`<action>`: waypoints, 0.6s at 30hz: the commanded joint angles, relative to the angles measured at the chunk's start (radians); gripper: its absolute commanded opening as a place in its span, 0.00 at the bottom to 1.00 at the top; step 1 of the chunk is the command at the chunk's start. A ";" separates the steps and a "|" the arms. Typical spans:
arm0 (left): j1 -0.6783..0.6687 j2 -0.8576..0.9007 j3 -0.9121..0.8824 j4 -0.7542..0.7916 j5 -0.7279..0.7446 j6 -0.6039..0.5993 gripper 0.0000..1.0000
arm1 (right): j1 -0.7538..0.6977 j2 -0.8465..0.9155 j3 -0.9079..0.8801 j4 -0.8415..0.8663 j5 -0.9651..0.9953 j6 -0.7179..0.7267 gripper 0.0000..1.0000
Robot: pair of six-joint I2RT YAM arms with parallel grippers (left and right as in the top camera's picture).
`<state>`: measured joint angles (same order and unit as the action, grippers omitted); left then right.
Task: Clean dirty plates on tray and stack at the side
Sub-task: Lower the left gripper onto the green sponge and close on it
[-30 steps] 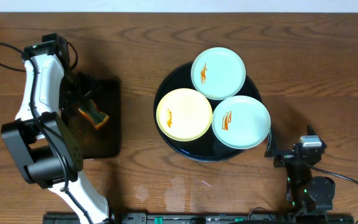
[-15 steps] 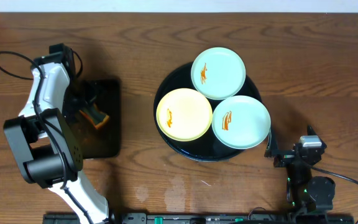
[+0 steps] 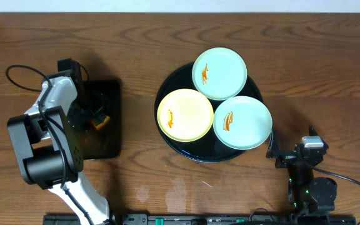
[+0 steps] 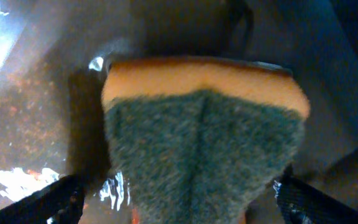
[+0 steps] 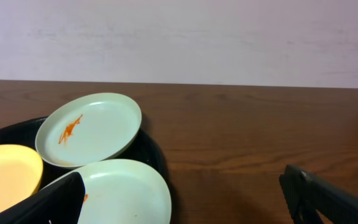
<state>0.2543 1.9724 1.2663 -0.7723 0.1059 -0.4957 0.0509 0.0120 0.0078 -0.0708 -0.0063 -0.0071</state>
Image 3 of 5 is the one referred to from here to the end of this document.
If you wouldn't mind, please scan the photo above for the yellow plate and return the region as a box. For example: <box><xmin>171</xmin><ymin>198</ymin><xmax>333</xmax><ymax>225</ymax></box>
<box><xmin>156</xmin><ymin>89</ymin><xmax>214</xmax><ymax>143</ymax></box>

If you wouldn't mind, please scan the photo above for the rectangular black tray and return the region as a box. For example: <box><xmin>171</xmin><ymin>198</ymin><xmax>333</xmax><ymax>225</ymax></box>
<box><xmin>57</xmin><ymin>79</ymin><xmax>122</xmax><ymax>162</ymax></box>

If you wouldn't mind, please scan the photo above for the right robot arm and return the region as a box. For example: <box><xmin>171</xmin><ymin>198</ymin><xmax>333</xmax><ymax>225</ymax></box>
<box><xmin>266</xmin><ymin>126</ymin><xmax>338</xmax><ymax>223</ymax></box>

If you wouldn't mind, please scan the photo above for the green plate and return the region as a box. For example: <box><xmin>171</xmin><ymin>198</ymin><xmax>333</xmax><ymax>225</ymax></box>
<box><xmin>192</xmin><ymin>47</ymin><xmax>248</xmax><ymax>101</ymax></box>
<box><xmin>213</xmin><ymin>96</ymin><xmax>273</xmax><ymax>150</ymax></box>

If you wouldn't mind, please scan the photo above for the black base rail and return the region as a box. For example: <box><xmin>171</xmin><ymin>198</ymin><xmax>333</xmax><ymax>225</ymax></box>
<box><xmin>42</xmin><ymin>212</ymin><xmax>358</xmax><ymax>225</ymax></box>

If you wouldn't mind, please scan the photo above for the round black tray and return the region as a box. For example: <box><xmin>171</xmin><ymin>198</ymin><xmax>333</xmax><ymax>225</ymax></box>
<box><xmin>154</xmin><ymin>61</ymin><xmax>265</xmax><ymax>163</ymax></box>

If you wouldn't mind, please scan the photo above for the orange sponge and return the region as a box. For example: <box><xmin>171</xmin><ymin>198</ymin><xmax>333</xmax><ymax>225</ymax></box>
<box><xmin>91</xmin><ymin>113</ymin><xmax>110</xmax><ymax>130</ymax></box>

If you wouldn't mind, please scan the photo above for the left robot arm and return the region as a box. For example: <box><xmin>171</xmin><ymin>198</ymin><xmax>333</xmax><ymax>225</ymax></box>
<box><xmin>7</xmin><ymin>58</ymin><xmax>113</xmax><ymax>224</ymax></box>

